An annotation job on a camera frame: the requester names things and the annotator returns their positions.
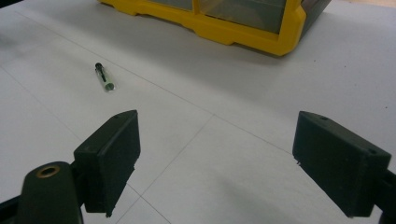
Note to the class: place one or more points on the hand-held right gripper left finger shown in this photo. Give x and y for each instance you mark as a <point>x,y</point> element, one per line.
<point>107,161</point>

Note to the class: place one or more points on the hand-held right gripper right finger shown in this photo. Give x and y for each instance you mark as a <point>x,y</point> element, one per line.
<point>336,161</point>

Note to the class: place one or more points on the yellow drawer organizer cabinet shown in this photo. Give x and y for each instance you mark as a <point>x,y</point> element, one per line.
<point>236,21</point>

